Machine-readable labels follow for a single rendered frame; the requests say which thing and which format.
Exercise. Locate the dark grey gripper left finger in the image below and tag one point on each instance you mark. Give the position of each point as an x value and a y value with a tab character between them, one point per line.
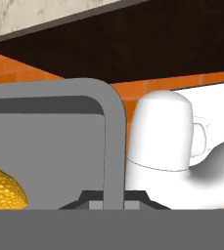
92	197

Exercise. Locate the dark brown cupboard run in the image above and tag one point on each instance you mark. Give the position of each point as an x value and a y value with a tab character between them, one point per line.
133	42

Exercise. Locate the yellow corn cob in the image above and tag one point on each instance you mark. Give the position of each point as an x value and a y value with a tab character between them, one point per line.
2	192

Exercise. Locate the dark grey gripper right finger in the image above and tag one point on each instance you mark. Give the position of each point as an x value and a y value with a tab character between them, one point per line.
134	197

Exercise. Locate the white rounded appliance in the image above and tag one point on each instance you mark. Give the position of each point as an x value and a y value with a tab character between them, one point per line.
162	136

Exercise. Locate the grey vegetable container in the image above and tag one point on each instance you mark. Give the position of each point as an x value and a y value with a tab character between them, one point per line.
58	153

